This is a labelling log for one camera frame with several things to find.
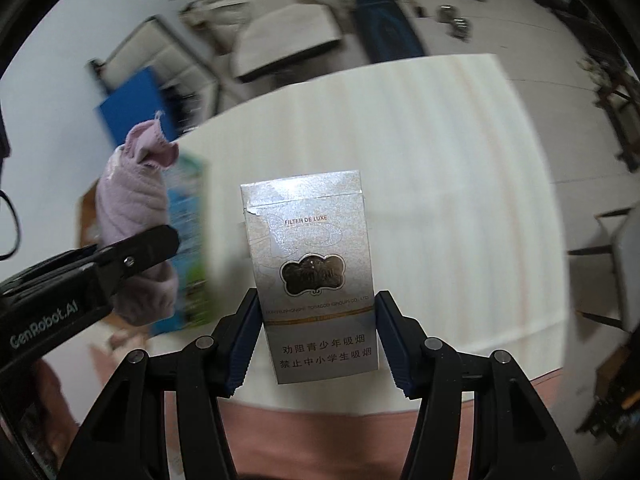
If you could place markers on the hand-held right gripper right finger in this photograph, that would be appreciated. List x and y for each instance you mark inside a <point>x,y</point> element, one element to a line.
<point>392,340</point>

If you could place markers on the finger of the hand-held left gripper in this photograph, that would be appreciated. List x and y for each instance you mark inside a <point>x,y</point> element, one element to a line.
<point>145,247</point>

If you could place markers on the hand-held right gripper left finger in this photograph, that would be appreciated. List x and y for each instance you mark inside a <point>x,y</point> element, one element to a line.
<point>245,340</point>

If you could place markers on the blue printed cardboard box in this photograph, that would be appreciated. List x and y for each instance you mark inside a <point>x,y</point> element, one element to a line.
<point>187,240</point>

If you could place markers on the pink sock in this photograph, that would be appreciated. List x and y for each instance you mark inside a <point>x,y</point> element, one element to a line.
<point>132,195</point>

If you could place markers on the silver white cigarette pack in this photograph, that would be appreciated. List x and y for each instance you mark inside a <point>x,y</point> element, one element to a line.
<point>310,240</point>

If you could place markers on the person's left forearm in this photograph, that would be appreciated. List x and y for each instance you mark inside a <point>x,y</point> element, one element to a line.
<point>50,395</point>

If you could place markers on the pink cat print blanket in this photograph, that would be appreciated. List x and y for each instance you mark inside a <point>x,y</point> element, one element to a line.
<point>320,440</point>

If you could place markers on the blue board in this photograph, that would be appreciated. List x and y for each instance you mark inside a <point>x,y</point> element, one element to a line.
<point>132,105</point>

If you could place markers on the striped cream table cover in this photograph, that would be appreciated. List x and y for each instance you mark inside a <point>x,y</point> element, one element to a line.
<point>425,185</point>

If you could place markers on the white quilted chair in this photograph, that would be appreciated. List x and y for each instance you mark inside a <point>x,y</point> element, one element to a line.
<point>160,60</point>

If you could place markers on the grey folding chair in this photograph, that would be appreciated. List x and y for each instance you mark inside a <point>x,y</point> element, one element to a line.
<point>630,260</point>

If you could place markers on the beige cushioned chair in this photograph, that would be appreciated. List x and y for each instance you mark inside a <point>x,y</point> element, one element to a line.
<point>285,30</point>

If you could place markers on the black blue weight bench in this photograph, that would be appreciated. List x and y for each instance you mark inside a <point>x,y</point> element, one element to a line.
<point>385,25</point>

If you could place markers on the metal dumbbell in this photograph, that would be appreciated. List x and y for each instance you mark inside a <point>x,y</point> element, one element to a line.
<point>445,12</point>
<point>461,29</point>

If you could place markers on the dark wooden chair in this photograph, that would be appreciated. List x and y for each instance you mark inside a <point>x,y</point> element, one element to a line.
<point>615,95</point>

